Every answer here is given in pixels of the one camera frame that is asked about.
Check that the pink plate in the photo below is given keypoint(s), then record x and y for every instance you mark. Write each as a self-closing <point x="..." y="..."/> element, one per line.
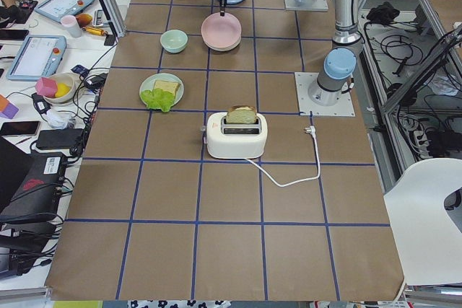
<point x="217" y="29"/>

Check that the beige bowl with toys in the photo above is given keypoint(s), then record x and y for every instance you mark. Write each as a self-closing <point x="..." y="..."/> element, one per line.
<point x="57" y="89"/>

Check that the white chair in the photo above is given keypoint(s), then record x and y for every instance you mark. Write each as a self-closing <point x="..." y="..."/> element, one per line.
<point x="427" y="239"/>

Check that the green bowl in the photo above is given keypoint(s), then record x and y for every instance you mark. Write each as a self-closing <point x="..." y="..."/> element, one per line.
<point x="174" y="41"/>

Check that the black smartphone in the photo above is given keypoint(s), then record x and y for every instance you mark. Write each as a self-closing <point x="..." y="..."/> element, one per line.
<point x="20" y="128"/>

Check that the white toaster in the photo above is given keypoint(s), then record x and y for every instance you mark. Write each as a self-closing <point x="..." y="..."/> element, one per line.
<point x="235" y="141"/>

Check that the teach pendant near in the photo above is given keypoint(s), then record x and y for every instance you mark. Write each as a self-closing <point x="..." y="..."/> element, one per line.
<point x="39" y="56"/>

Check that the bread slice on plate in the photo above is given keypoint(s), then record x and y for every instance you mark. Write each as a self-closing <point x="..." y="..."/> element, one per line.
<point x="166" y="86"/>

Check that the pink cup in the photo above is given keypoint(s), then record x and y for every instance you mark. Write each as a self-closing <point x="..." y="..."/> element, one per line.
<point x="71" y="25"/>

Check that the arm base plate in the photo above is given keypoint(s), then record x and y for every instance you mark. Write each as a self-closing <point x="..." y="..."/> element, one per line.
<point x="317" y="6"/>
<point x="315" y="101"/>

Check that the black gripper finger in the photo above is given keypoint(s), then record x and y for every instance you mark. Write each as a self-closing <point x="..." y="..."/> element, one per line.
<point x="222" y="7"/>

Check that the bread slice in toaster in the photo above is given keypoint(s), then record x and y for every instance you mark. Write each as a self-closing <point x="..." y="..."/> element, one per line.
<point x="241" y="114"/>

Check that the teach pendant far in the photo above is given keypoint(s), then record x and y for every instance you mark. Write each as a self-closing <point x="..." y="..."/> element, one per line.
<point x="56" y="9"/>

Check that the green plate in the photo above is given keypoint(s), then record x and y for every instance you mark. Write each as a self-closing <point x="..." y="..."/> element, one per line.
<point x="148" y="84"/>

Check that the green lettuce leaf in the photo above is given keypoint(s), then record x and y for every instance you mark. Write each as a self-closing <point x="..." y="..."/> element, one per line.
<point x="158" y="99"/>

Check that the teach pendant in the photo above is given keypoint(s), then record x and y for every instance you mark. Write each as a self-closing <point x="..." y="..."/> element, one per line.
<point x="39" y="56"/>
<point x="56" y="9"/>

